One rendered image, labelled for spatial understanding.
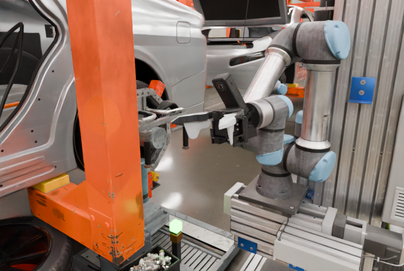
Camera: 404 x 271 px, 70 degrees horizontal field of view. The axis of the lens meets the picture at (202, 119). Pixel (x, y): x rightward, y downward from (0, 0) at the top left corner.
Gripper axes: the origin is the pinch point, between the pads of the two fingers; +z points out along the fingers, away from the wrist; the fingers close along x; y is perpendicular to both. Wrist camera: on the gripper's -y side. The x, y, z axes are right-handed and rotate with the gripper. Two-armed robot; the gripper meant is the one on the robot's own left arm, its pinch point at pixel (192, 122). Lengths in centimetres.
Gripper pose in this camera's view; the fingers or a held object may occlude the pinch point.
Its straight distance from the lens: 60.8
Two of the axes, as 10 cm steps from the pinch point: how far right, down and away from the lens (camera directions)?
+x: -6.8, -0.5, 7.3
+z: -7.2, 1.8, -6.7
